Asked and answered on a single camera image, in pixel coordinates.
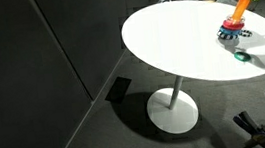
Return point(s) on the orange rod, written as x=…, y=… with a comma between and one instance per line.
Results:
x=240, y=8

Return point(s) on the grey table leg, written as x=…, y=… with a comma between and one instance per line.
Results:
x=176, y=92

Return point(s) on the white round table base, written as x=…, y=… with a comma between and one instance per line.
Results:
x=174, y=121

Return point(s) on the black floor plate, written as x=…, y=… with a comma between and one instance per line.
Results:
x=118, y=89

